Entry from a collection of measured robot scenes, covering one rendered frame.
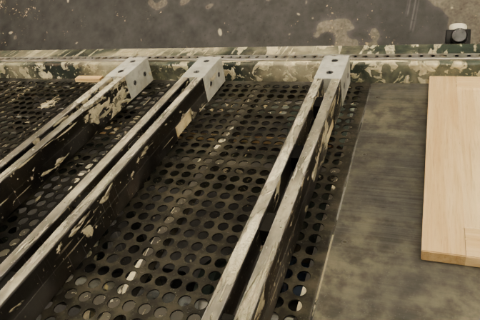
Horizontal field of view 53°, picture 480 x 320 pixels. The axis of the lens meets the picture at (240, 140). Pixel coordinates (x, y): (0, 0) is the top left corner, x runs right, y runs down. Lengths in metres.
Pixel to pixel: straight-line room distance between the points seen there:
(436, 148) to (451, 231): 0.21
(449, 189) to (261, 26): 1.62
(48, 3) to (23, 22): 0.19
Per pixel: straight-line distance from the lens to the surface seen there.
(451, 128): 1.00
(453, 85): 1.17
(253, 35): 2.31
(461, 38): 1.34
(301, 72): 1.24
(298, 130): 0.90
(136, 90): 1.34
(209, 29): 2.41
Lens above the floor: 2.06
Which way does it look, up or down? 69 degrees down
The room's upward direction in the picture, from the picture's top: 71 degrees counter-clockwise
